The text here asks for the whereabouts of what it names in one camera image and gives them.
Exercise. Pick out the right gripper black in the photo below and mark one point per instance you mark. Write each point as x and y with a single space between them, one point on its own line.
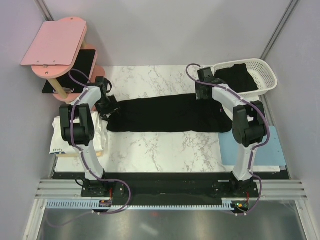
199 94

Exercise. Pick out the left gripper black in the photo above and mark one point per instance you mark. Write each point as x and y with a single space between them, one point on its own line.
113 108

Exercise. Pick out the black t shirt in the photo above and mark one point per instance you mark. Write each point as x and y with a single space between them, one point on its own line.
170 114
238 78

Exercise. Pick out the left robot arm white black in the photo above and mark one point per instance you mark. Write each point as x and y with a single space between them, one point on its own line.
77 126

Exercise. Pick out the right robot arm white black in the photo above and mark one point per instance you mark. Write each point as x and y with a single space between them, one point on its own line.
250 130

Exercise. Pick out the black t shirt in basket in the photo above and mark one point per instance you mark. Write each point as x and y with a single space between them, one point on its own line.
238 78

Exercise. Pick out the black clipboard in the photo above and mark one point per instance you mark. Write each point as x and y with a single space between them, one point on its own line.
83 63

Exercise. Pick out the white folded t shirt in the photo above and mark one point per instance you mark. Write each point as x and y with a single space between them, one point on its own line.
58 145

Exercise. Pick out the white plastic basket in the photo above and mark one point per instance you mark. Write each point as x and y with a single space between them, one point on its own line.
262 74

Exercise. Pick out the pink tiered shelf stand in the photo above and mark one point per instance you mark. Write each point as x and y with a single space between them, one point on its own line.
54 51

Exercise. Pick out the light blue folding board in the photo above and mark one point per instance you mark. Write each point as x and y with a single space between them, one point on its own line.
270 154

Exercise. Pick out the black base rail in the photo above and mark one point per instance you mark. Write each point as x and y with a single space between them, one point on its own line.
143 185

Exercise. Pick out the light blue cable duct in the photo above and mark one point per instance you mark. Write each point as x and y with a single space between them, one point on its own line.
97 204

